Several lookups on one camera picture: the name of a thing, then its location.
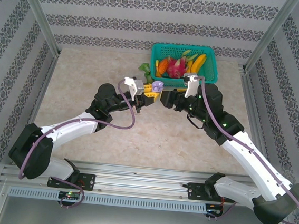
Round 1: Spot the orange toy fruit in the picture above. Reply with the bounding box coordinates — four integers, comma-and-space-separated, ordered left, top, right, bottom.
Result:
157, 57, 170, 76

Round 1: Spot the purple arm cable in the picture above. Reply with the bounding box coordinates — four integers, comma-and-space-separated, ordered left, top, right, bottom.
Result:
186, 75, 299, 224
15, 70, 140, 216

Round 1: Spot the aluminium frame post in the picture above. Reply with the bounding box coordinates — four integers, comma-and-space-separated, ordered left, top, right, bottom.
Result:
8, 0, 66, 56
244, 0, 299, 77

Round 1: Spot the grey slotted cable tray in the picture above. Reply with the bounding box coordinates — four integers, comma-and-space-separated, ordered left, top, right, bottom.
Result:
7, 185, 207, 215

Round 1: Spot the aluminium side rail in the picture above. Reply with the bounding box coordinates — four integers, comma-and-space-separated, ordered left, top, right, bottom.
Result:
226, 62, 295, 201
1, 47, 62, 172

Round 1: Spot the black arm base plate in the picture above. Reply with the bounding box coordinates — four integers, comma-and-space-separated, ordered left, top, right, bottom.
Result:
46, 170, 96, 192
186, 181, 235, 204

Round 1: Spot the small circuit board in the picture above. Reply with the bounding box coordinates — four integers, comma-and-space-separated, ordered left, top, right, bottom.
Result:
58, 191, 80, 200
205, 208, 223, 216

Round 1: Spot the yellow toy banana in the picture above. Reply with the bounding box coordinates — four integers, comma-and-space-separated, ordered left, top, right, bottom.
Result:
186, 52, 207, 77

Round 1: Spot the pink toy dragon fruit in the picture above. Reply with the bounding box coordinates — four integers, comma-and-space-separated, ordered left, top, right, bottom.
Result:
166, 47, 198, 81

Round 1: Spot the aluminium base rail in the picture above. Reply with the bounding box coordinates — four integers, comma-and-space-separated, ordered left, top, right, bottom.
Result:
0, 152, 284, 210

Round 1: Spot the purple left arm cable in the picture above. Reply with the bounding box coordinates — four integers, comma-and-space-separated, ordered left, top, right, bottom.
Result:
15, 70, 140, 216

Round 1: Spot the teal plastic basket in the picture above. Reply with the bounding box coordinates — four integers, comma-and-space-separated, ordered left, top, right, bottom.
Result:
148, 41, 222, 93

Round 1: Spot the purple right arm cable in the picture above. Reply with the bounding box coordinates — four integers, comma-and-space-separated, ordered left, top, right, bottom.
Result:
186, 75, 299, 224

